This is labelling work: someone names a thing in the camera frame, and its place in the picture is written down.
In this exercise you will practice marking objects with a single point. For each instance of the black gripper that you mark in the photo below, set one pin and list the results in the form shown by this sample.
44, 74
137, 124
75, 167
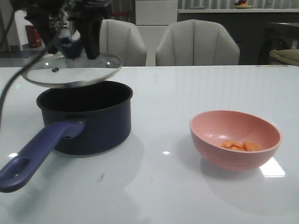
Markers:
92, 11

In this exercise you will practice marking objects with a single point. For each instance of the glass lid with blue knob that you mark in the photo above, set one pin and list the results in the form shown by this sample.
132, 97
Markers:
71, 68

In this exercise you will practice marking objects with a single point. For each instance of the dark blue saucepan purple handle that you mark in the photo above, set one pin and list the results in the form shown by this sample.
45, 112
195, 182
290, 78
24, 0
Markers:
77, 121

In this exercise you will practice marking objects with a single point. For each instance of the pink plastic bowl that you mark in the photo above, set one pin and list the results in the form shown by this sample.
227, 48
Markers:
210, 129

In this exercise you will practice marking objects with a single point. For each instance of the orange ham slices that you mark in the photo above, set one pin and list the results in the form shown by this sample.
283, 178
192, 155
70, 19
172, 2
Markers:
246, 146

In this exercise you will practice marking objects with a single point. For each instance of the red bin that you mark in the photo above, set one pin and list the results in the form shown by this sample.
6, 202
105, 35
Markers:
34, 39

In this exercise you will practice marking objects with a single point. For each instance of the left grey upholstered chair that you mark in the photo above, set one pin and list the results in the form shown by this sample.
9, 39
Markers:
123, 40

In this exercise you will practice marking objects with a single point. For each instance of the grey upholstered chair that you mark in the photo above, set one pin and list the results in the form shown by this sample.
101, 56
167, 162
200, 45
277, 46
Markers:
196, 43
123, 40

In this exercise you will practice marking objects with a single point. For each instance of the white cabinet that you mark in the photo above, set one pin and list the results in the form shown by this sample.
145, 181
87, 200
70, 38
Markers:
151, 18

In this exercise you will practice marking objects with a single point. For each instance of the right grey upholstered chair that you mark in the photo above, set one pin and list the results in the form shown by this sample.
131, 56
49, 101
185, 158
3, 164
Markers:
196, 43

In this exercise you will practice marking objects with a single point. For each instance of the fruit plate on counter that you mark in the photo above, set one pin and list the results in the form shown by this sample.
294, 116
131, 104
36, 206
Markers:
241, 4

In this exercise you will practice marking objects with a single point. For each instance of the dark grey counter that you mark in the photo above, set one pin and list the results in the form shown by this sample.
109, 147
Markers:
246, 26

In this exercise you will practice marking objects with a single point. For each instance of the beige sofa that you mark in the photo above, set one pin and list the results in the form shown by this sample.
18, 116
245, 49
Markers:
285, 57

